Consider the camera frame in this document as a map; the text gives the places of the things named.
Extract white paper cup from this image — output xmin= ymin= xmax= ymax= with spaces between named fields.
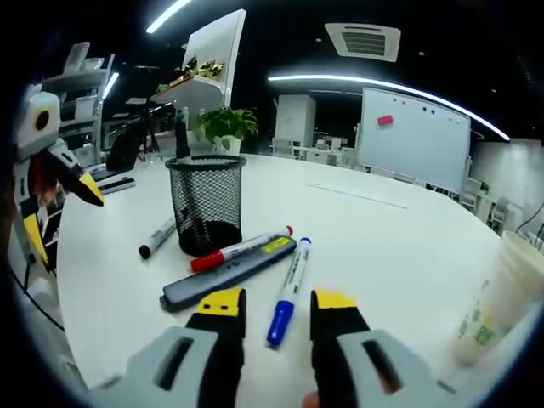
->
xmin=488 ymin=265 xmax=544 ymax=298
xmin=502 ymin=231 xmax=544 ymax=273
xmin=449 ymin=280 xmax=539 ymax=369

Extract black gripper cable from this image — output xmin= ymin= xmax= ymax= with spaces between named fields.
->
xmin=10 ymin=250 xmax=65 ymax=332

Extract white display stand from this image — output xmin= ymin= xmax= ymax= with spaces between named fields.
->
xmin=150 ymin=8 xmax=248 ymax=110

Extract green potted plant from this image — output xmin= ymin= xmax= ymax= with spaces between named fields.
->
xmin=195 ymin=105 xmax=260 ymax=155

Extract tall white cabinet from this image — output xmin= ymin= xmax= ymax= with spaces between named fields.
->
xmin=274 ymin=93 xmax=318 ymax=150

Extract curved ceiling light strip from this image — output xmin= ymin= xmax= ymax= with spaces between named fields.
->
xmin=267 ymin=74 xmax=511 ymax=141

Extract black laptop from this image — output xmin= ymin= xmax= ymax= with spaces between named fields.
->
xmin=104 ymin=129 xmax=144 ymax=173

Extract black tripod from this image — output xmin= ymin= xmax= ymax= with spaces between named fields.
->
xmin=134 ymin=105 xmax=162 ymax=162

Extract white ceiling air vent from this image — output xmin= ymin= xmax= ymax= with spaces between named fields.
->
xmin=325 ymin=22 xmax=402 ymax=63

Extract person's left hand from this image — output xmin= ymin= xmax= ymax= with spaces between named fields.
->
xmin=33 ymin=155 xmax=65 ymax=205

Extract black mesh pen holder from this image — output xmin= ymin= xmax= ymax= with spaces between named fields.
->
xmin=164 ymin=155 xmax=248 ymax=258

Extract blue cap whiteboard marker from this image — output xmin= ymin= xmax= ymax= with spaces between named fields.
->
xmin=266 ymin=236 xmax=315 ymax=349

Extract black cap whiteboard marker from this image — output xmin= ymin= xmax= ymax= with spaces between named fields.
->
xmin=138 ymin=215 xmax=179 ymax=260
xmin=175 ymin=106 xmax=191 ymax=162

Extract black white smartphone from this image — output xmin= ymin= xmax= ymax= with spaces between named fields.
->
xmin=90 ymin=176 xmax=137 ymax=196

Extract red cap whiteboard marker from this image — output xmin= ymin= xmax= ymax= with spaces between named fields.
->
xmin=190 ymin=224 xmax=295 ymax=274

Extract long ceiling light strip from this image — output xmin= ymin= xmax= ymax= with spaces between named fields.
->
xmin=145 ymin=0 xmax=195 ymax=34

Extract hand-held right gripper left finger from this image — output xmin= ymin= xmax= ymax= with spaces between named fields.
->
xmin=91 ymin=286 xmax=248 ymax=408

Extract row of small whiteboard magnets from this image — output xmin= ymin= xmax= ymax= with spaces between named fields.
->
xmin=393 ymin=97 xmax=462 ymax=125

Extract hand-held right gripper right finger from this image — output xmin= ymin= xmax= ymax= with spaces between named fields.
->
xmin=309 ymin=287 xmax=458 ymax=408

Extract gold ornaments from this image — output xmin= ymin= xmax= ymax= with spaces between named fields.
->
xmin=174 ymin=53 xmax=226 ymax=84

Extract short ceiling light strip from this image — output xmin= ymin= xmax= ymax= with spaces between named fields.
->
xmin=101 ymin=71 xmax=121 ymax=99

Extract grey metal shelving rack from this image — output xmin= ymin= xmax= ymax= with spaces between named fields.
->
xmin=40 ymin=53 xmax=116 ymax=169

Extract white rolling whiteboard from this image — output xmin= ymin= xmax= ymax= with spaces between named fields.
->
xmin=355 ymin=87 xmax=473 ymax=196

